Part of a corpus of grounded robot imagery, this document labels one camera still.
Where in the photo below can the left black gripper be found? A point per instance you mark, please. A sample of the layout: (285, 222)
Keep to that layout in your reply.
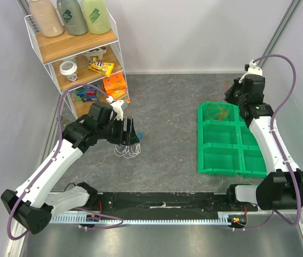
(124, 137)

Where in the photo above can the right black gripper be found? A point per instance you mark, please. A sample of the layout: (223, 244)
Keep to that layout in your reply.
(231, 94)

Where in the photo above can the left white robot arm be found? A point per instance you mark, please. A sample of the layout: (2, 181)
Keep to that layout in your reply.
(30, 204)

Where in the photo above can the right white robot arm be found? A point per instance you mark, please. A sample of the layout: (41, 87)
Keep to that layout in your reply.
(282, 188)

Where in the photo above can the lower orange snack box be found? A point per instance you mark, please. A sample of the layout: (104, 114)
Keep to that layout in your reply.
(120, 95)

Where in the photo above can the orange snack box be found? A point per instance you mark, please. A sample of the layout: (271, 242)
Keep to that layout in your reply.
(120, 95)
(114, 83)

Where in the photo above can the green compartment bin tray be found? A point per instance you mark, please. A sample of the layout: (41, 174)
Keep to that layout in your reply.
(226, 146)

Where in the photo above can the top orange snack box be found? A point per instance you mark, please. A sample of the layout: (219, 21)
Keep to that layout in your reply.
(114, 83)

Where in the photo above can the blue snack package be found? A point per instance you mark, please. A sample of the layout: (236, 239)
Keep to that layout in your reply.
(86, 94)

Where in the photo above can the yellow candy bag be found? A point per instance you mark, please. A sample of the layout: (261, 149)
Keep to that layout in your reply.
(103, 68)

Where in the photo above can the chobani yogurt pack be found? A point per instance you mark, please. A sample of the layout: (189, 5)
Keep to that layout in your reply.
(98, 53)

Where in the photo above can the white lidded paper cup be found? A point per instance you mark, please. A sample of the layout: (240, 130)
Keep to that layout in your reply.
(69, 70)

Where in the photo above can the light green bottle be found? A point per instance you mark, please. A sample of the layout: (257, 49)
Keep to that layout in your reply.
(96, 16)

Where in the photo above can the grey green bottle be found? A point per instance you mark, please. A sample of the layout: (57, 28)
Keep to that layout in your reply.
(72, 17)

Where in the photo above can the beige bottle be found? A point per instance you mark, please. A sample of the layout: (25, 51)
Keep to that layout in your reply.
(46, 18)

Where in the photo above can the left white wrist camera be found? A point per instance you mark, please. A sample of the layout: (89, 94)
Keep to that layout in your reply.
(118, 106)

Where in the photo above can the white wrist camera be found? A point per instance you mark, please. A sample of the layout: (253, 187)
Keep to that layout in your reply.
(251, 68)
(118, 106)

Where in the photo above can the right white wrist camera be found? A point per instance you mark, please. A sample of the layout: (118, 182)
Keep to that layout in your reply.
(251, 68)

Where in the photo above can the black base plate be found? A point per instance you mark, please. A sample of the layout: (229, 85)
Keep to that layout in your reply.
(213, 202)

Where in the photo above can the white wire wooden shelf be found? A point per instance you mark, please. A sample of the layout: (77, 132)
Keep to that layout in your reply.
(52, 50)

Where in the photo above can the grey slotted cable duct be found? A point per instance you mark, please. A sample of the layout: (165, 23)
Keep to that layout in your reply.
(84, 218)

